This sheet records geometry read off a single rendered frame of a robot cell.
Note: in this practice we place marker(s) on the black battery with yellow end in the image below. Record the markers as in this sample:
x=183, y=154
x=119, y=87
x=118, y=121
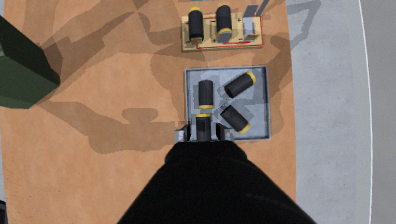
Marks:
x=223, y=20
x=235, y=119
x=203, y=127
x=240, y=84
x=205, y=89
x=195, y=21

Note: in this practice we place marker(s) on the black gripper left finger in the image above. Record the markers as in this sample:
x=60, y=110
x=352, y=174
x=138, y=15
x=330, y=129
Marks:
x=183, y=135

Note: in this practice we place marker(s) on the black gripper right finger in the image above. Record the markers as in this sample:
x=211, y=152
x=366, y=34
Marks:
x=223, y=133

